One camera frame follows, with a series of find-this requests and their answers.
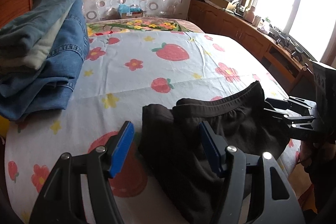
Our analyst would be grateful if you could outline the pink bottle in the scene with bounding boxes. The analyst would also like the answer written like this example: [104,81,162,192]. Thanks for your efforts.
[244,6,255,24]

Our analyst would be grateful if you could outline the cardboard box on cabinet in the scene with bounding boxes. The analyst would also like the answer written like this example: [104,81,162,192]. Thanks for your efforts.
[210,0,236,11]

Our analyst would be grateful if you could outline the black shorts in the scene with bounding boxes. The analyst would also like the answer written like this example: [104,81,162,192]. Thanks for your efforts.
[138,81,290,223]

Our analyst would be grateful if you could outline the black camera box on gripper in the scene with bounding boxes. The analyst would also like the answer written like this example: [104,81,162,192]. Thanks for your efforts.
[312,61,336,140]

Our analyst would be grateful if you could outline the person's right hand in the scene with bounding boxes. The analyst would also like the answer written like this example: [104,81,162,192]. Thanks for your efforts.
[299,141,318,168]

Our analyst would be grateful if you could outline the right forearm in dark sleeve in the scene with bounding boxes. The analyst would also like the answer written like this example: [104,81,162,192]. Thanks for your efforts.
[307,143,335,218]

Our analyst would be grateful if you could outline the folded light blue jeans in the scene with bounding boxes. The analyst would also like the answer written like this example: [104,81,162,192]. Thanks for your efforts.
[1,0,77,71]

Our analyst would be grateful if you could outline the long wooden cabinet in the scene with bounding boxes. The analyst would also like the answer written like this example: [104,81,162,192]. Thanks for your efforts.
[187,0,315,100]

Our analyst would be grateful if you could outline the folded dark blue jeans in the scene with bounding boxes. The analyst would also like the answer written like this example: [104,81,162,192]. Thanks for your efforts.
[1,0,89,121]

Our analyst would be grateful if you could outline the box with blue cloth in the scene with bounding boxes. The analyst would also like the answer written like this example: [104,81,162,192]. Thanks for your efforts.
[118,5,143,19]

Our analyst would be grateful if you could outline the white floral strawberry bedsheet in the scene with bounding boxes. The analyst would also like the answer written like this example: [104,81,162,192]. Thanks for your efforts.
[5,31,287,223]

